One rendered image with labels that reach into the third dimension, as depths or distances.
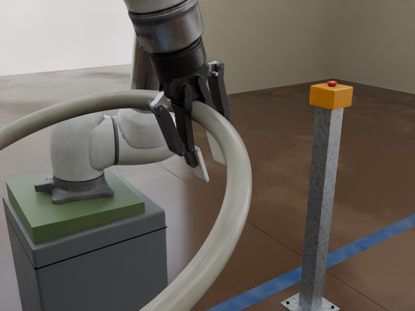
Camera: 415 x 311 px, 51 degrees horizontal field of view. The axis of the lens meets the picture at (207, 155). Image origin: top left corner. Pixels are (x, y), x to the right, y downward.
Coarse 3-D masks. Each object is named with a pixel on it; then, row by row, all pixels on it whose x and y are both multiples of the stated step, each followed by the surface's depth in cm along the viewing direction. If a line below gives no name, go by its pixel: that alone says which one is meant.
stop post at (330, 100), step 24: (312, 96) 176; (336, 96) 169; (336, 120) 176; (312, 144) 184; (336, 144) 181; (312, 168) 187; (336, 168) 186; (312, 192) 190; (312, 216) 192; (312, 240) 196; (312, 264) 199; (312, 288) 202
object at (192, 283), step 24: (96, 96) 72; (120, 96) 71; (144, 96) 69; (24, 120) 71; (48, 120) 72; (216, 120) 59; (0, 144) 70; (240, 144) 55; (240, 168) 51; (240, 192) 48; (240, 216) 46; (216, 240) 43; (192, 264) 42; (216, 264) 42; (168, 288) 40; (192, 288) 40
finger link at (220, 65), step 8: (216, 64) 64; (208, 80) 67; (216, 80) 65; (216, 88) 66; (224, 88) 67; (216, 96) 68; (224, 96) 67; (216, 104) 69; (224, 104) 68; (224, 112) 68
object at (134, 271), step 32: (128, 224) 129; (160, 224) 136; (32, 256) 116; (64, 256) 120; (96, 256) 126; (128, 256) 132; (160, 256) 139; (32, 288) 128; (64, 288) 123; (96, 288) 129; (128, 288) 136; (160, 288) 143
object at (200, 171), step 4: (196, 148) 67; (196, 152) 67; (200, 152) 67; (196, 156) 68; (200, 156) 68; (200, 160) 68; (200, 164) 69; (196, 168) 71; (200, 168) 69; (204, 168) 69; (196, 172) 71; (200, 172) 70; (204, 172) 70; (196, 176) 72; (200, 176) 71; (204, 176) 70; (208, 176) 71; (204, 180) 71; (208, 180) 71
